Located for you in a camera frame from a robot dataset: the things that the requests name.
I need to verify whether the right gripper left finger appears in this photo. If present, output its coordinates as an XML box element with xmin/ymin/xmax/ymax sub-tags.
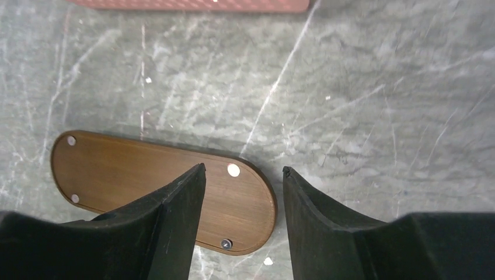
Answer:
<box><xmin>1</xmin><ymin>164</ymin><xmax>206</xmax><ymax>279</ymax></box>

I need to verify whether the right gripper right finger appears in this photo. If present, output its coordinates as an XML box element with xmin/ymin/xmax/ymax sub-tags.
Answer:
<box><xmin>283</xmin><ymin>167</ymin><xmax>494</xmax><ymax>279</ymax></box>

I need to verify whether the brown wooden oval tray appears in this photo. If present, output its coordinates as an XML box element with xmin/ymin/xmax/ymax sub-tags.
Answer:
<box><xmin>50</xmin><ymin>130</ymin><xmax>278</xmax><ymax>256</ymax></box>

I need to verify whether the pink plastic basket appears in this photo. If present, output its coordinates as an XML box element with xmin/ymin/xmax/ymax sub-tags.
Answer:
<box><xmin>71</xmin><ymin>0</ymin><xmax>310</xmax><ymax>13</ymax></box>

